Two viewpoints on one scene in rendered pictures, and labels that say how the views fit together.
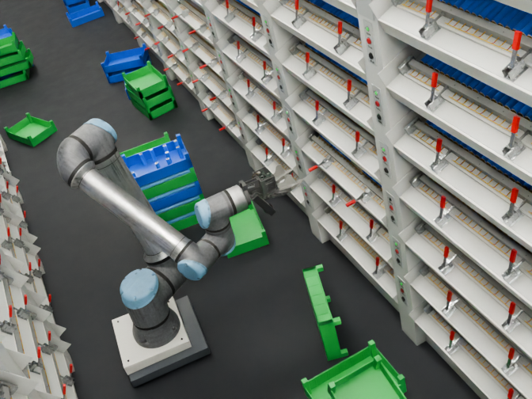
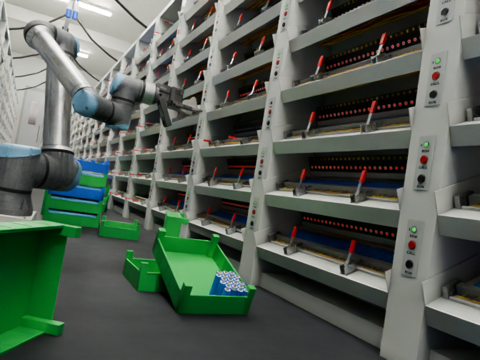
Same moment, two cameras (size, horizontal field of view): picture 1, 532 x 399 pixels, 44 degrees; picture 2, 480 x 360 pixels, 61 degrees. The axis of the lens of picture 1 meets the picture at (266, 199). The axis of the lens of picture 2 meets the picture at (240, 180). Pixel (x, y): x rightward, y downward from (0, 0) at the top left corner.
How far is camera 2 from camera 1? 169 cm
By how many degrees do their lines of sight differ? 42
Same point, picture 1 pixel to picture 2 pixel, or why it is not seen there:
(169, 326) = (21, 201)
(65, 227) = not seen: outside the picture
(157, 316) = (18, 179)
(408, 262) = (269, 166)
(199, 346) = not seen: hidden behind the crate
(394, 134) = (292, 33)
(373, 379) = (203, 261)
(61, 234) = not seen: outside the picture
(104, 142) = (68, 42)
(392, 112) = (295, 14)
